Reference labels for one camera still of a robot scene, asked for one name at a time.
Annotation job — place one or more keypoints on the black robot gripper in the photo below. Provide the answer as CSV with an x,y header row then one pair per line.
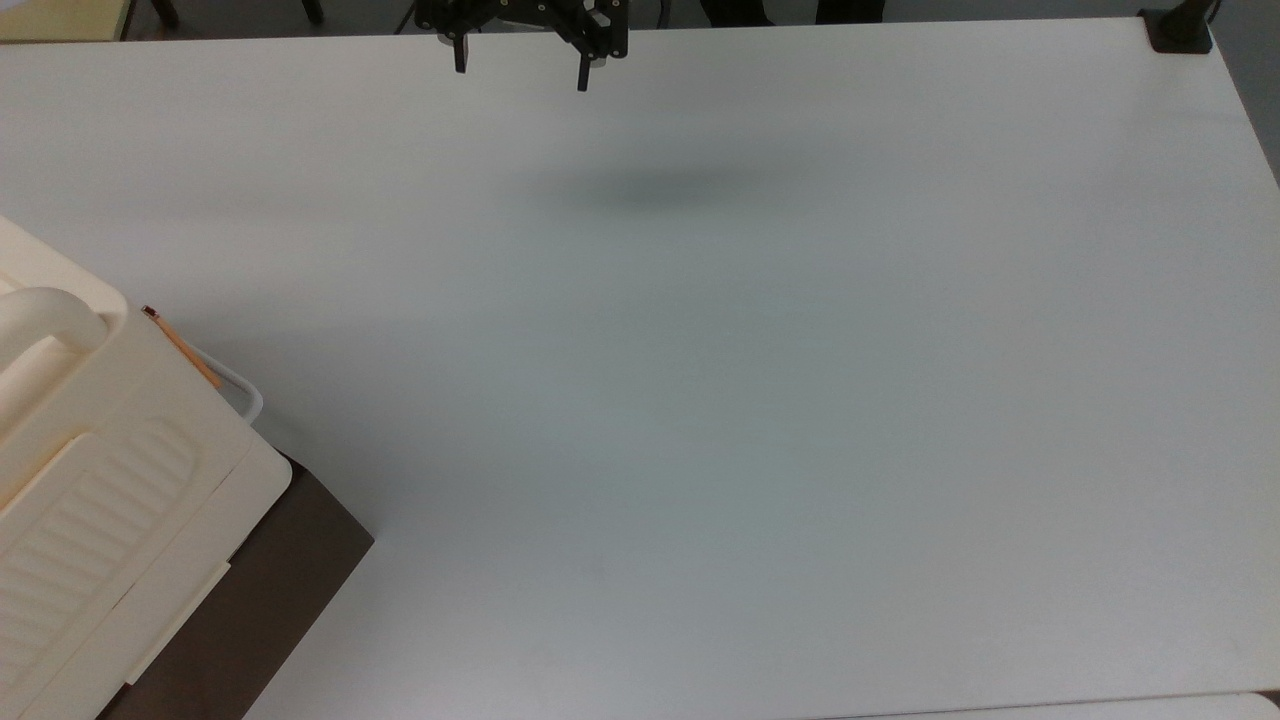
x,y
520,14

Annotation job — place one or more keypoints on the cream plastic cabinet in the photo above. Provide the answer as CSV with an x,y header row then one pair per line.
x,y
110,500

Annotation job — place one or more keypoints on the dark brown drawer box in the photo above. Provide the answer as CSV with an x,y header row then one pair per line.
x,y
270,580

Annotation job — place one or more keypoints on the yellow wooden table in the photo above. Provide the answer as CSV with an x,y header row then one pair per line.
x,y
60,18

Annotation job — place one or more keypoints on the black camera stand clamp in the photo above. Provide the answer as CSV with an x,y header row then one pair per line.
x,y
1178,30

